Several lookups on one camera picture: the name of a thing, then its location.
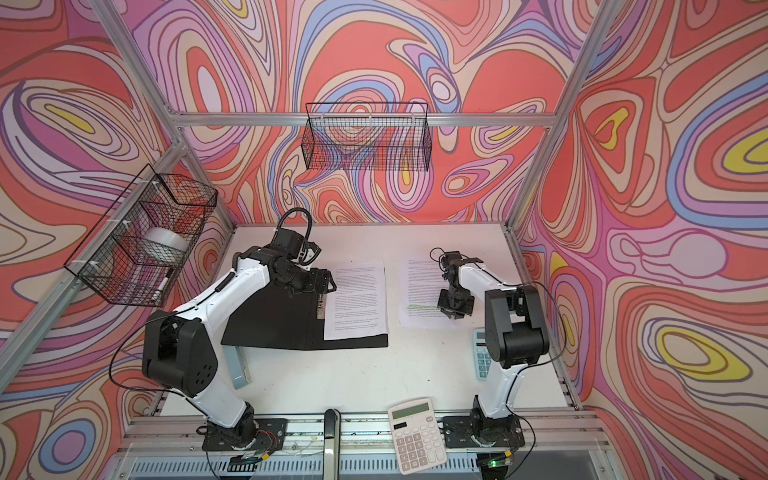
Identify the black centre post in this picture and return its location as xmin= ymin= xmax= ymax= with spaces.
xmin=322 ymin=409 xmax=341 ymax=480

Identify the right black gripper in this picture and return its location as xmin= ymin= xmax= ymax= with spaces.
xmin=438 ymin=285 xmax=476 ymax=318

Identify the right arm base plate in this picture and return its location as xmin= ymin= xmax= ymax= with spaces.
xmin=442 ymin=415 xmax=526 ymax=452

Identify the black wire basket left wall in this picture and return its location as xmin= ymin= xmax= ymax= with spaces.
xmin=64 ymin=165 xmax=218 ymax=307

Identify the black wire basket wall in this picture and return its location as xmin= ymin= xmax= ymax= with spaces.
xmin=301 ymin=101 xmax=432 ymax=172
xmin=64 ymin=165 xmax=218 ymax=307

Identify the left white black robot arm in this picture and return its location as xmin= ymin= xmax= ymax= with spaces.
xmin=142 ymin=247 xmax=336 ymax=428

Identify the white desktop calculator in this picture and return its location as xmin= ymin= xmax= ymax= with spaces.
xmin=387 ymin=398 xmax=447 ymax=476

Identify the blue clip folder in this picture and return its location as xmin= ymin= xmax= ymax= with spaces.
xmin=221 ymin=284 xmax=389 ymax=351

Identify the paper sheet with green highlight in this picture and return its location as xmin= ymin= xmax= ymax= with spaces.
xmin=398 ymin=259 xmax=459 ymax=330

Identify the black wire basket back wall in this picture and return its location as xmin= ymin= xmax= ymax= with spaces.
xmin=301 ymin=101 xmax=432 ymax=172

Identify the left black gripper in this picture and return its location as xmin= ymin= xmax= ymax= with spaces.
xmin=277 ymin=263 xmax=338 ymax=294

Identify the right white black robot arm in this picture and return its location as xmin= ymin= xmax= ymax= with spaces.
xmin=437 ymin=251 xmax=550 ymax=445

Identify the black white marker pen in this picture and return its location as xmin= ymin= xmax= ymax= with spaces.
xmin=151 ymin=275 xmax=170 ymax=303

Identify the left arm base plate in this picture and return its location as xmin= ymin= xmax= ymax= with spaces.
xmin=196 ymin=418 xmax=288 ymax=453

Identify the printed paper sheet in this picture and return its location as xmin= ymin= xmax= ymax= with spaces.
xmin=324 ymin=262 xmax=388 ymax=341

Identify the metal folder lever clip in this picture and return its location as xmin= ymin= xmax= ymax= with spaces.
xmin=316 ymin=294 xmax=327 ymax=321

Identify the teal calculator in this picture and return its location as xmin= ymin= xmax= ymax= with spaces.
xmin=472 ymin=329 xmax=491 ymax=381

